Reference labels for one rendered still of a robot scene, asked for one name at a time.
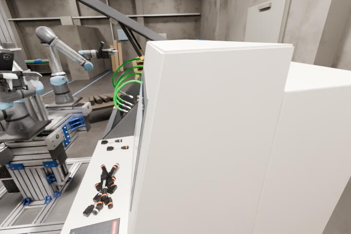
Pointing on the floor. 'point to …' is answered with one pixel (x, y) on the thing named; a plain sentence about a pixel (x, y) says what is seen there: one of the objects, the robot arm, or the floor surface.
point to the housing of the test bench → (307, 152)
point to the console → (206, 135)
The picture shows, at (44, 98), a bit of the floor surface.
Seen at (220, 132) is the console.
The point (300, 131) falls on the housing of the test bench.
